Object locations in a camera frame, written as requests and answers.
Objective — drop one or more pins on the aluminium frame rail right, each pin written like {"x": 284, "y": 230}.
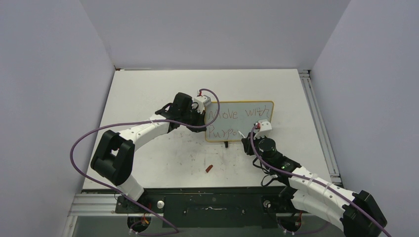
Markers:
{"x": 320, "y": 127}

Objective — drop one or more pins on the aluminium frame rail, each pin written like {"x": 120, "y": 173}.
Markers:
{"x": 93, "y": 205}
{"x": 320, "y": 127}

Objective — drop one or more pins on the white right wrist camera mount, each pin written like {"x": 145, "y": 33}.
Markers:
{"x": 262, "y": 129}

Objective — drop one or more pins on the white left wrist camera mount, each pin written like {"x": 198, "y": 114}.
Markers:
{"x": 200, "y": 102}

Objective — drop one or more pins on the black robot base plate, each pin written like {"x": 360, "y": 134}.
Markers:
{"x": 216, "y": 207}

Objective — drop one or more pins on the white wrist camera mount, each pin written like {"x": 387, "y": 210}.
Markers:
{"x": 262, "y": 129}
{"x": 200, "y": 102}

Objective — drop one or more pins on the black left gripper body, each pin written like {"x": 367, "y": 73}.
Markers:
{"x": 192, "y": 117}

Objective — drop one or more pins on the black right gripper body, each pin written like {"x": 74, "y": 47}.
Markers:
{"x": 250, "y": 150}

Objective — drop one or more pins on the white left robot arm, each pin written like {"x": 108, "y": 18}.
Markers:
{"x": 114, "y": 155}

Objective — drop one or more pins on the aluminium frame rail front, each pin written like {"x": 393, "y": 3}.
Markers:
{"x": 93, "y": 205}

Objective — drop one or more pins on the yellow framed whiteboard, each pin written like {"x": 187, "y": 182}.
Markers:
{"x": 231, "y": 119}

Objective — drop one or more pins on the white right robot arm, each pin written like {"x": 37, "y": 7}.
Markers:
{"x": 355, "y": 214}

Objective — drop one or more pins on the red marker cap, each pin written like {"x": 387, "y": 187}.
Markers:
{"x": 209, "y": 168}

